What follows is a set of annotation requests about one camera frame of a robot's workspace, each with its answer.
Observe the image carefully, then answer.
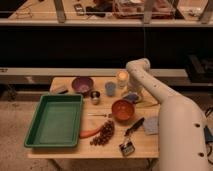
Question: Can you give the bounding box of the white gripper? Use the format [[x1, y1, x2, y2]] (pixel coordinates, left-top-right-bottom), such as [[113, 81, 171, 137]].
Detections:
[[127, 76, 143, 100]]

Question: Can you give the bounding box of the blue sponge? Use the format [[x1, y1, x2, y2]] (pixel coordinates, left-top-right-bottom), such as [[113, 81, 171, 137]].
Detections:
[[123, 93, 139, 103]]

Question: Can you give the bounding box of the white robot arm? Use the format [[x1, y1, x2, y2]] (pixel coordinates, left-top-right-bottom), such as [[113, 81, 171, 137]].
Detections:
[[126, 58, 209, 171]]

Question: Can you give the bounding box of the green plastic tray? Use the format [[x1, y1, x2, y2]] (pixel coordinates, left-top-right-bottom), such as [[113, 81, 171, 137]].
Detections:
[[24, 94, 83, 148]]

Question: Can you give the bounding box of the glass candle jar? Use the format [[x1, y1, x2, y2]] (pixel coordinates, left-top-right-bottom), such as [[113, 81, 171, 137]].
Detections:
[[116, 71, 128, 88]]

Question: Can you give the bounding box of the yellow banana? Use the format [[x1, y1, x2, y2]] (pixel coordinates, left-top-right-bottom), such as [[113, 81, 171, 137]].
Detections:
[[136, 101, 159, 108]]

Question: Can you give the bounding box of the blue cup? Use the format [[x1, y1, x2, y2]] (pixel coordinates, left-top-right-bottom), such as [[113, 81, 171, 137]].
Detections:
[[105, 82, 116, 97]]

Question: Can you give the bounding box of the orange bowl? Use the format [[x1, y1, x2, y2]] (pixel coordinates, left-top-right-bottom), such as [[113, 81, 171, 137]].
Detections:
[[111, 99, 135, 122]]

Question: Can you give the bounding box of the black brush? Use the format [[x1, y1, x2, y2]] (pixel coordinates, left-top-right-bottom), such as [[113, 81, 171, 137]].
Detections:
[[124, 117, 145, 136]]

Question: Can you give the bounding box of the small metal cup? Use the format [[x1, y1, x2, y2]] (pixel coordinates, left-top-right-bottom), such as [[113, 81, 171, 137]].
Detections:
[[90, 91, 100, 105]]

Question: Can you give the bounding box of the grey cloth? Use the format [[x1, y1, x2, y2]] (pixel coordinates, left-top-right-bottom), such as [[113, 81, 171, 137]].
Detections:
[[143, 116, 158, 135]]

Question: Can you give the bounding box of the wooden table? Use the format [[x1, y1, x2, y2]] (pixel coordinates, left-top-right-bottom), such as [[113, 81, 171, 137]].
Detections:
[[28, 77, 159, 159]]

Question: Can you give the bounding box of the purple bowl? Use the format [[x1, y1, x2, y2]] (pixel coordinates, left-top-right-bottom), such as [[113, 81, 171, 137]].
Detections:
[[71, 76, 94, 96]]

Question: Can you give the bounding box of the bunch of red grapes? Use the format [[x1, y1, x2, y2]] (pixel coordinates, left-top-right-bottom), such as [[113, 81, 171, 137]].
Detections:
[[90, 120, 115, 145]]

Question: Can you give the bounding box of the metal spoon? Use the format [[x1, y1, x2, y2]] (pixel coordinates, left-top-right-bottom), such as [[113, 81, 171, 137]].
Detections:
[[87, 114, 112, 118]]

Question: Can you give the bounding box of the small metal binder clip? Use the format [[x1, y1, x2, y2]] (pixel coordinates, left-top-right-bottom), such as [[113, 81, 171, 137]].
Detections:
[[119, 138, 135, 157]]

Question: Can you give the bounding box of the orange carrot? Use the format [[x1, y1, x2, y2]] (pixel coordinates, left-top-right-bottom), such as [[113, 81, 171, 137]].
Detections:
[[79, 126, 102, 139]]

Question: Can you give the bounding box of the clear plastic box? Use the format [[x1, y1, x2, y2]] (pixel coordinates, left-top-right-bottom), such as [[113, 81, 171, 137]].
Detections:
[[112, 0, 175, 19]]

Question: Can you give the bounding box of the grey block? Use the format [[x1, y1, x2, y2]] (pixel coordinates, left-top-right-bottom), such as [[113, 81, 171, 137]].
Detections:
[[52, 85, 68, 94]]

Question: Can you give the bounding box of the black foot pedal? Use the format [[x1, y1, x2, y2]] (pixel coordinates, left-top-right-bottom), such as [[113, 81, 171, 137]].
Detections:
[[204, 126, 213, 143]]

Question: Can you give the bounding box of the black remote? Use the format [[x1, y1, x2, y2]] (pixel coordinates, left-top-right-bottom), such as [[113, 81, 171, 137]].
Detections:
[[74, 4, 85, 16]]

